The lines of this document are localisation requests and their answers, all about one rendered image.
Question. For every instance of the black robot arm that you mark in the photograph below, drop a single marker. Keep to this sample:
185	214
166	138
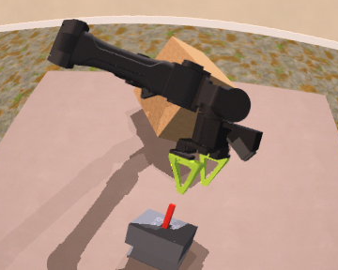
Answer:
178	83

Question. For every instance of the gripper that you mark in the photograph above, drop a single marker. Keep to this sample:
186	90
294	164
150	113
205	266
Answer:
183	151

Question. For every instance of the red peg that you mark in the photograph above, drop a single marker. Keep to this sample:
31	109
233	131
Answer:
168	216

